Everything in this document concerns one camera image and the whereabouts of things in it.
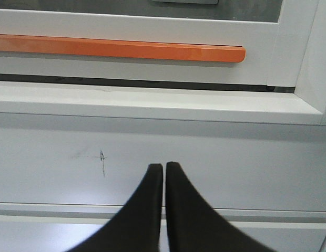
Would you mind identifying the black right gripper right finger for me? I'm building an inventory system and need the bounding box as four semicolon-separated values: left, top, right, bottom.
165;162;271;251

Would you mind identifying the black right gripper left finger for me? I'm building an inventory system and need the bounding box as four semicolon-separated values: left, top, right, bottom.
70;164;163;251

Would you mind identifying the orange sash handle bar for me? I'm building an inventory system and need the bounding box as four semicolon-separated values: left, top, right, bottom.
0;34;246;63

